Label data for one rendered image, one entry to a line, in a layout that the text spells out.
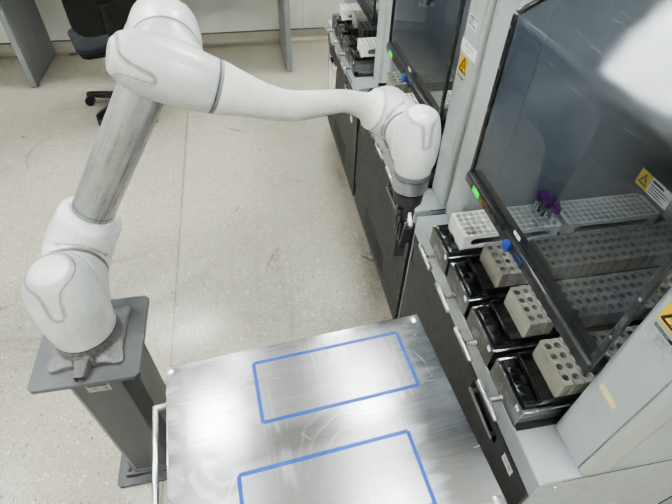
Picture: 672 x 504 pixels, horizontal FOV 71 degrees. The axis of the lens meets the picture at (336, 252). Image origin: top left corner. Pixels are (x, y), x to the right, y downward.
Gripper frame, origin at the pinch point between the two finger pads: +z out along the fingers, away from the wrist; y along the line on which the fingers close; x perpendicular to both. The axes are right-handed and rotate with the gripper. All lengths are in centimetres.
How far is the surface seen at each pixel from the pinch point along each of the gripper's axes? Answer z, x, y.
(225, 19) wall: 59, 75, 347
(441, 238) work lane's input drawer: 0.8, -13.1, 2.5
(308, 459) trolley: 0, 30, -56
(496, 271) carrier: -4.8, -21.3, -16.1
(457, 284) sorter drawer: 3.0, -13.6, -13.2
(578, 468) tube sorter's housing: 8, -27, -61
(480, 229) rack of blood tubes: -5.0, -22.2, -0.7
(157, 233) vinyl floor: 81, 101, 100
